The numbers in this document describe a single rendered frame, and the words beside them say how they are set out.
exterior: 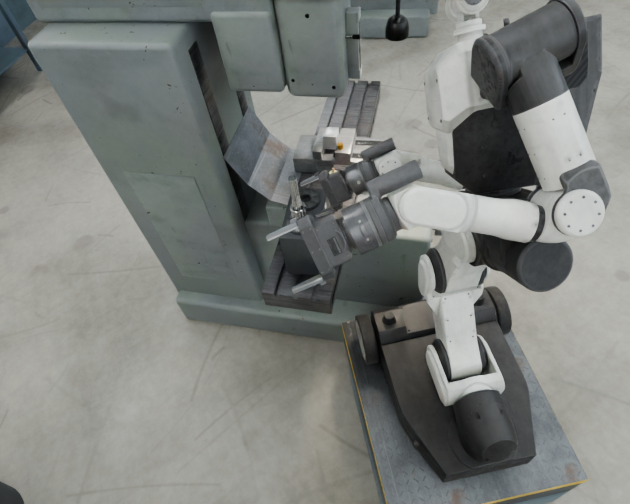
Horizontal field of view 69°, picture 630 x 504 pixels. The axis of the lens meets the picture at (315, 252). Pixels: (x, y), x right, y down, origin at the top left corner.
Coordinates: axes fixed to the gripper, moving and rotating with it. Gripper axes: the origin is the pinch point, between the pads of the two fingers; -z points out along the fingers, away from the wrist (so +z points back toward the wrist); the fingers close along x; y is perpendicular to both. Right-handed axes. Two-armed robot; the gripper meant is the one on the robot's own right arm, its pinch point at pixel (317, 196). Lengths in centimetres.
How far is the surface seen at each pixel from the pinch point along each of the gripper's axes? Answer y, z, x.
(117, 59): -11, -39, 60
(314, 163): -46.2, -7.2, 1.2
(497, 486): 15, 15, -114
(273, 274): -4.4, -27.0, -19.7
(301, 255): 0.5, -13.2, -15.3
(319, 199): -9.0, -2.3, -3.4
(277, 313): -62, -62, -62
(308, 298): 3.6, -16.9, -28.7
